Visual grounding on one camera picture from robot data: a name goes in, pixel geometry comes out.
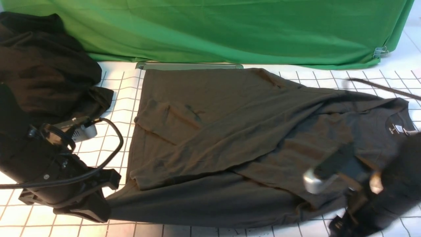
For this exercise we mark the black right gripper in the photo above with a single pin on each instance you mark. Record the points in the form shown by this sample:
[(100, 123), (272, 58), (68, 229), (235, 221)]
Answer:
[(369, 212)]

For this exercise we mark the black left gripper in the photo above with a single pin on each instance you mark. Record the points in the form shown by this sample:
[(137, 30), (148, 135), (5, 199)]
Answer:
[(41, 161)]

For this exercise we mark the gray long-sleeve shirt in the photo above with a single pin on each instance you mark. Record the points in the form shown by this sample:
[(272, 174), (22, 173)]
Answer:
[(228, 147)]

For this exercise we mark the black crumpled garment pile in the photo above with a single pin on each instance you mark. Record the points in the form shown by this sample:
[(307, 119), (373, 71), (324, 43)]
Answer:
[(48, 71)]

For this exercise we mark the gray metal bar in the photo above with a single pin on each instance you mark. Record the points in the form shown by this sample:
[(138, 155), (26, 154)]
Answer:
[(185, 66)]

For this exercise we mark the metal binder clip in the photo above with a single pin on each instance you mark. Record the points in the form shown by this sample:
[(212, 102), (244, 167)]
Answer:
[(379, 52)]

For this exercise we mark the green backdrop cloth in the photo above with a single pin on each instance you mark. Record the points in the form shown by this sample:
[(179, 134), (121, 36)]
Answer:
[(322, 34)]

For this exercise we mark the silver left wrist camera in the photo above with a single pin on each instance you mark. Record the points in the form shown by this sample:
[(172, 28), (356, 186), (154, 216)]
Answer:
[(79, 129)]

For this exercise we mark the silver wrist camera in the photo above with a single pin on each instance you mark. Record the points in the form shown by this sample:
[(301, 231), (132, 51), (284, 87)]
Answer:
[(342, 163), (79, 129)]

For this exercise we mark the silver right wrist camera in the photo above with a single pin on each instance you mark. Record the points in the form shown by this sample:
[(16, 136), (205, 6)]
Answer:
[(342, 163)]

